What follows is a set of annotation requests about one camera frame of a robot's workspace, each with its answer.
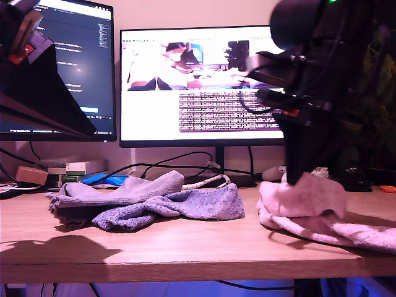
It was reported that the black arching desk cable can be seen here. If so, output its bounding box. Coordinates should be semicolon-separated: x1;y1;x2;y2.
140;150;215;184

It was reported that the bright screen monitor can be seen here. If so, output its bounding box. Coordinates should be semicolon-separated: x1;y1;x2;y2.
119;24;287;148

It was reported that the black flat device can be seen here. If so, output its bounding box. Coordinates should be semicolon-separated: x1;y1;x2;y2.
0;181;47;200

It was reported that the pale round controller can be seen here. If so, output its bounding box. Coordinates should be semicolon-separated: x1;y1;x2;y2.
261;166;287;183

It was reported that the black hanging monitor cable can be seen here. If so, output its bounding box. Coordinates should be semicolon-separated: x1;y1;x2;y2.
29;141;43;162

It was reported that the black wallet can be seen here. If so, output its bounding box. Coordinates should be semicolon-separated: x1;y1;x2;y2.
343;182;374;193

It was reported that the white game controller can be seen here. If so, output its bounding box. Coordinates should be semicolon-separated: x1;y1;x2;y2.
280;166;329;186

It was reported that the pink fluffy sock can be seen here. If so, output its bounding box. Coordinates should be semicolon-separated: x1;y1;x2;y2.
257;204;396;255
258;172;348;220

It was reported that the black cable under table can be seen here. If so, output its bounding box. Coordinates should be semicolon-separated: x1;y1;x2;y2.
216;280;296;291

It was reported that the black long desk cable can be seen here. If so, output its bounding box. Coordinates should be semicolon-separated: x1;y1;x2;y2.
89;163;257;186

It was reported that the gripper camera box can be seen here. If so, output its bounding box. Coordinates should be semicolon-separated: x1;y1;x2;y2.
245;51;299;89

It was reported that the blue plastic packet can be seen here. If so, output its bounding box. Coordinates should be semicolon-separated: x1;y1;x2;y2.
79;173;131;189

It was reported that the black slanting wall cable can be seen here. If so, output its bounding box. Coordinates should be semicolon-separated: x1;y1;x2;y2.
0;147;40;165

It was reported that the black monitor stand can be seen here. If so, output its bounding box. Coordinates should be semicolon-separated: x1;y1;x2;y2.
215;147;257;189

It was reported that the green leafy houseplant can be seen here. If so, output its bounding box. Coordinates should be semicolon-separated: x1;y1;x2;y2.
337;27;396;186

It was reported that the dark code screen monitor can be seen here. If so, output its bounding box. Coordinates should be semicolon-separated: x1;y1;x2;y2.
0;0;118;142

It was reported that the pale grey flat object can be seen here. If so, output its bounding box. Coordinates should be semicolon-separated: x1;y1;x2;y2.
39;155;82;168

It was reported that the white coiled cable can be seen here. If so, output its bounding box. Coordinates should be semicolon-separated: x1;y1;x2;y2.
181;173;232;191

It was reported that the white box green label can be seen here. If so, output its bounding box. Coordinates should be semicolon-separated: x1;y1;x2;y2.
65;160;108;176

